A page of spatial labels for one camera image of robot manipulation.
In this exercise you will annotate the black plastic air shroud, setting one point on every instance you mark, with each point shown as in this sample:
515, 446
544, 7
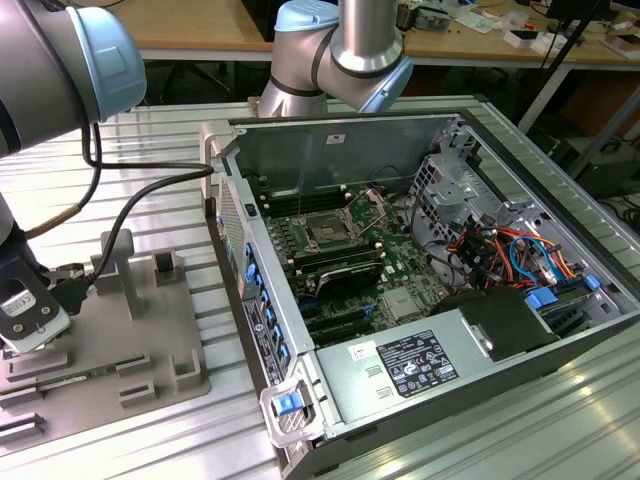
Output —
510, 320

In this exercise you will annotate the blue plastic tab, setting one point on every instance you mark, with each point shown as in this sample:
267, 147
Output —
591, 281

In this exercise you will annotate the black expansion slot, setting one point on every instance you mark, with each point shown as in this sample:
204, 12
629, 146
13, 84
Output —
345, 337
345, 325
340, 311

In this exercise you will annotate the green RAM stick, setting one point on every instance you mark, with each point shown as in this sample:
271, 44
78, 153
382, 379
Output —
80, 376

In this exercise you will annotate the black camera bracket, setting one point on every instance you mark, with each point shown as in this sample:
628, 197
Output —
15, 260

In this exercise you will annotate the CPU socket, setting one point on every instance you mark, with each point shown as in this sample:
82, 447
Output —
327, 230

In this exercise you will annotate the black floor box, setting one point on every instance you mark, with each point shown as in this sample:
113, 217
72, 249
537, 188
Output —
610, 165

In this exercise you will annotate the black RAM slot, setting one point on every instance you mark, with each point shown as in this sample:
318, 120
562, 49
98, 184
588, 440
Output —
340, 263
334, 252
302, 195
285, 206

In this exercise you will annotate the wooden desk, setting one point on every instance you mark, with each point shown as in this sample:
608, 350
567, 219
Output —
475, 42

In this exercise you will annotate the blue case latch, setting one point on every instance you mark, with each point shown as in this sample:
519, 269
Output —
285, 404

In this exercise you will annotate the blue disk carrier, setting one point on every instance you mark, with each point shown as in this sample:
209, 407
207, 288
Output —
542, 299

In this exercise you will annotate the perforated metal drive cage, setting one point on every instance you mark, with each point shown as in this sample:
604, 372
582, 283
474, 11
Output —
450, 190

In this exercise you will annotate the grey power supply unit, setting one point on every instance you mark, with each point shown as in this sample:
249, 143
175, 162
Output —
350, 380

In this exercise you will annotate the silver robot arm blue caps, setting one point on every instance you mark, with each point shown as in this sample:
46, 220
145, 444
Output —
50, 65

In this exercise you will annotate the green motherboard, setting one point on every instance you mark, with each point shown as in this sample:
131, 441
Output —
400, 270

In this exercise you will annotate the silver chipset heatsink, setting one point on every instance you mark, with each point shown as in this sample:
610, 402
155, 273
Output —
400, 304

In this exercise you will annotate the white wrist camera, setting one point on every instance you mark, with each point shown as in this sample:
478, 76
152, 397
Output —
45, 325

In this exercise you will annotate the open grey PC case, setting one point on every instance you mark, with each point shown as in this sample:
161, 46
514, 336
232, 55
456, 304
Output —
390, 150

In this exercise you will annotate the blue card retainer clips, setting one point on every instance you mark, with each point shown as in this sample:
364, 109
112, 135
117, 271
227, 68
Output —
251, 277

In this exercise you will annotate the grey plastic parts rack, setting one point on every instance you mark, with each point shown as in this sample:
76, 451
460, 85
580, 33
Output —
150, 325

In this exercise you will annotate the white box black inset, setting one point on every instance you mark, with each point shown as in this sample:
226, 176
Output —
520, 40

